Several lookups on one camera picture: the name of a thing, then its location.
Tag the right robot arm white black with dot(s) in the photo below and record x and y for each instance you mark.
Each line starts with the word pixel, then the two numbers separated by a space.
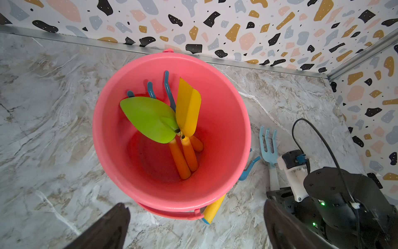
pixel 341 209

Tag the green trowel orange handle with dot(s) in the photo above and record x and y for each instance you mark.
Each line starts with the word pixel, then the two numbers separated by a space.
pixel 157 121

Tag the yellow shovel yellow handle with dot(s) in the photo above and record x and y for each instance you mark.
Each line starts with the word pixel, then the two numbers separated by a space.
pixel 187 113

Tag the aluminium right corner post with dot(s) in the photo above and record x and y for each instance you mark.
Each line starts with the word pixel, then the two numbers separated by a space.
pixel 373 50

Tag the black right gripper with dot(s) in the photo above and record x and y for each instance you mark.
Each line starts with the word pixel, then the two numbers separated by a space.
pixel 303 211

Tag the pink plastic bucket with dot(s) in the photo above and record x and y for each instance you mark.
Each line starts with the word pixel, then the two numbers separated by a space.
pixel 144 169

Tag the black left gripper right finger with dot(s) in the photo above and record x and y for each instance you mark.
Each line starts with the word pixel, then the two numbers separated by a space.
pixel 285 231

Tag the small teal rake yellow handle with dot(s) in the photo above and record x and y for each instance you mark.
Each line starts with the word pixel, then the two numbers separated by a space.
pixel 212 209

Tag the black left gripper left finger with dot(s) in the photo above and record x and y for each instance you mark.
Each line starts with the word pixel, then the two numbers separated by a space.
pixel 109 232

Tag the light blue fork white handle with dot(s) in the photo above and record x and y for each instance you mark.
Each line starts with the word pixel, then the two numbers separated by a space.
pixel 268 146

